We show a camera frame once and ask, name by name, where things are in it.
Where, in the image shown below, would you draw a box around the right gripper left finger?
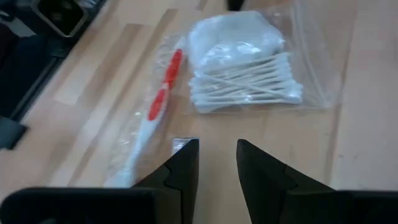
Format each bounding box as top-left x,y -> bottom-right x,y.
132,138 -> 200,224

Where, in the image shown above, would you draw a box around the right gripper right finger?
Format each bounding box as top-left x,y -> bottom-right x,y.
235,139 -> 336,224

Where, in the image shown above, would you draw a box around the bagged red toothbrush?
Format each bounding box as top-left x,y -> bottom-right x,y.
102,34 -> 188,189

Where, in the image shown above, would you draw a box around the bagged cotton swabs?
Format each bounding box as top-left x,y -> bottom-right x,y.
183,9 -> 336,114

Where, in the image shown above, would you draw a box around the grey rimmed black floor bin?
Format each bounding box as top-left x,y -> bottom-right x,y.
30,0 -> 90,39

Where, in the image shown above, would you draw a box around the small black edge bracket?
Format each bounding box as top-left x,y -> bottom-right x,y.
0,115 -> 29,151

